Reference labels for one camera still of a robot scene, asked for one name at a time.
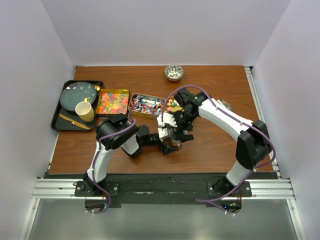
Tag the metal scoop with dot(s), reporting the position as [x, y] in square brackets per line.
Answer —
[225, 104]

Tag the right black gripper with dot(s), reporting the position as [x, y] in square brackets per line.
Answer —
[177, 134]

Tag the gold tin of candies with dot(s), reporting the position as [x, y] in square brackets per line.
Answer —
[143, 105]

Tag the clear plastic jar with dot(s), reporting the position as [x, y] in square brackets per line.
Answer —
[175, 143]

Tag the tin of translucent star candies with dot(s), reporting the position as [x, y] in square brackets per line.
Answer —
[112, 102]

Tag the tray of paper stars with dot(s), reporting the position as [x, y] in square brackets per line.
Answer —
[172, 105]

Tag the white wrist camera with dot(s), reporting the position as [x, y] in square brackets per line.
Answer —
[164, 133]
[166, 119]

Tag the gold knife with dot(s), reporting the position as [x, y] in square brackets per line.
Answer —
[78, 124]

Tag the grey-blue plate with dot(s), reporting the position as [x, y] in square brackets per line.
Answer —
[77, 92]

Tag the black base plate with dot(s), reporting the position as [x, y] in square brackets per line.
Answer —
[153, 188]

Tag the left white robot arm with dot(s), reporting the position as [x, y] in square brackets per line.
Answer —
[117, 132]

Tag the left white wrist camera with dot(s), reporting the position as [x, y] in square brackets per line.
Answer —
[164, 133]

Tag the yellow cup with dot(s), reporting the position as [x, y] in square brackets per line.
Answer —
[85, 111]

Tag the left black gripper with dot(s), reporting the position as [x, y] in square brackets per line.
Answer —
[167, 149]

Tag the patterned ceramic bowl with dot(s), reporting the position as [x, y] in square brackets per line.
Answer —
[174, 72]

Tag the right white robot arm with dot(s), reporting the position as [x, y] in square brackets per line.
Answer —
[253, 143]

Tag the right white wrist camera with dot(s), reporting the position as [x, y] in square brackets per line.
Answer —
[166, 119]

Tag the gold spoon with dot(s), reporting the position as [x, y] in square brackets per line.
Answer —
[97, 86]

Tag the black serving tray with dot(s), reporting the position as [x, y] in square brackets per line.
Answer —
[59, 124]

